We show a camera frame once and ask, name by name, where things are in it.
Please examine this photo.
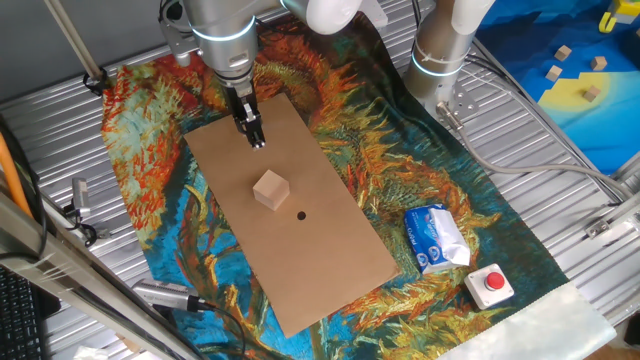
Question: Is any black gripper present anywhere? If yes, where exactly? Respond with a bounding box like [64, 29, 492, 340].
[223, 85, 267, 150]

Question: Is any small wooden block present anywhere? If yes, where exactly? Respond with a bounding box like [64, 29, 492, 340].
[252, 169, 291, 212]

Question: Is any brown cardboard sheet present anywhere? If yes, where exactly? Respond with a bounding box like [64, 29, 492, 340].
[183, 92, 402, 339]

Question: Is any sunflower painting print cloth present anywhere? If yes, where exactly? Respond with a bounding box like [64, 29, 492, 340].
[99, 12, 617, 360]

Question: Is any black pole clamp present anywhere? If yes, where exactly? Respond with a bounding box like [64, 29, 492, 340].
[82, 67, 111, 96]

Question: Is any blue white tissue pack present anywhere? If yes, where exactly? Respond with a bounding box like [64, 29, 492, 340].
[403, 203, 472, 275]

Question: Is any grey metal pole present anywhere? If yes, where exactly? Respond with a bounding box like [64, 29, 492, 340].
[43, 0, 104, 81]

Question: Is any emergency stop button box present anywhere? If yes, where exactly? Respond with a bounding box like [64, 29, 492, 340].
[463, 263, 516, 311]

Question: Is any black keyboard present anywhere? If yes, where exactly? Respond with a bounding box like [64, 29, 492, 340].
[0, 264, 61, 360]

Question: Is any blue yellow print cloth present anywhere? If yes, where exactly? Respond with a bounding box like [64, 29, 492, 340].
[474, 0, 640, 176]

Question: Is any yellow plastic toy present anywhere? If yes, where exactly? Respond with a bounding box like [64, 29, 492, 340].
[598, 0, 640, 35]

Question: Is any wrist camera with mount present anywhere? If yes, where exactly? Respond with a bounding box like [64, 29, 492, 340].
[158, 0, 204, 69]

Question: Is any small silver camera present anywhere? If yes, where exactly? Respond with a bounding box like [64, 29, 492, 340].
[71, 177, 91, 219]

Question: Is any long silver camera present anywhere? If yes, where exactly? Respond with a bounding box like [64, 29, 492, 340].
[130, 278, 206, 314]

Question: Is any black camera cable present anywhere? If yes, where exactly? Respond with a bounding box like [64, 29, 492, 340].
[198, 299, 247, 360]

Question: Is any metal camera bracket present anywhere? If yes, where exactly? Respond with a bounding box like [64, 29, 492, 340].
[59, 202, 112, 249]

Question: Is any thick black cable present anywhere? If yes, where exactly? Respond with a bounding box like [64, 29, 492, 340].
[0, 114, 50, 262]

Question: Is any aluminium frame beam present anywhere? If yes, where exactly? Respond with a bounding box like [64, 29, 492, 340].
[0, 189, 206, 360]

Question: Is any orange cable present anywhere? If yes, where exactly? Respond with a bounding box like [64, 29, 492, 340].
[0, 132, 34, 219]

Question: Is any grey robot hose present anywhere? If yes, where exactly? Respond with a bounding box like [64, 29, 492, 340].
[434, 99, 636, 199]

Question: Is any aluminium frame rail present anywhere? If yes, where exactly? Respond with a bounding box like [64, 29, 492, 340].
[583, 192, 640, 240]
[612, 152, 640, 194]

